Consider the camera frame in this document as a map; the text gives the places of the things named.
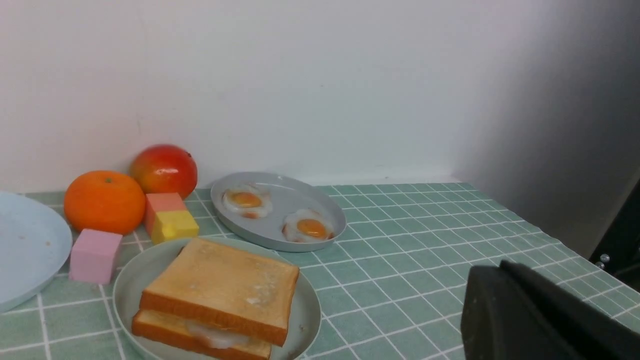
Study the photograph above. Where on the dark stand at right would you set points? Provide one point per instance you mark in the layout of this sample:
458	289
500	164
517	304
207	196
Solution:
618	252

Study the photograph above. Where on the toast slice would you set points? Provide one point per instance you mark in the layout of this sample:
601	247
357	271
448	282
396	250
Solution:
228	288

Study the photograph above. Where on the back fried egg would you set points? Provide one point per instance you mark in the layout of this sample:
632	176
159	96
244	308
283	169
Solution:
248	200

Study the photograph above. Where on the fried egg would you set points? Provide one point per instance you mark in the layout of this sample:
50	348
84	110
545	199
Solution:
248	200
306	226

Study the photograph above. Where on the green center plate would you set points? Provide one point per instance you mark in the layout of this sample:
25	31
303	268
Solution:
304	322

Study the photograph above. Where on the light blue plate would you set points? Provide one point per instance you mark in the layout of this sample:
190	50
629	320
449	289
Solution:
35	242

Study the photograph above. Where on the grey egg plate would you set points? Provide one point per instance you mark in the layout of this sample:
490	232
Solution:
287	195

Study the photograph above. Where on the pink cube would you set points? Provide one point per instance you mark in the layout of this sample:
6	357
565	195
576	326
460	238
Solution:
94	255

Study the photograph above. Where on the green tiled tablecloth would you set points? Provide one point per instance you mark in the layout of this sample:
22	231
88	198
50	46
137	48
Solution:
391	287

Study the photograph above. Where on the red tomato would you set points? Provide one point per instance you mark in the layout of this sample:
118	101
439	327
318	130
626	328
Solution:
165	168

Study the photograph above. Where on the orange fruit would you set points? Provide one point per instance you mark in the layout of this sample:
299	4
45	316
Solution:
104	200

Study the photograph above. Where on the front fried egg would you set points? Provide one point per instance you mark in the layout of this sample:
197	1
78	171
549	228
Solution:
306	226

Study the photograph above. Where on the salmon red cube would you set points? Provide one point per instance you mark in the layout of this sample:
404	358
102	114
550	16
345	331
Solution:
160	202

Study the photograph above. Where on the yellow cube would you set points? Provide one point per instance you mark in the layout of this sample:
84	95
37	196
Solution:
170	225

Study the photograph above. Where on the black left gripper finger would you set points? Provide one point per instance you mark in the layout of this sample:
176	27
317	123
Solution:
511	312

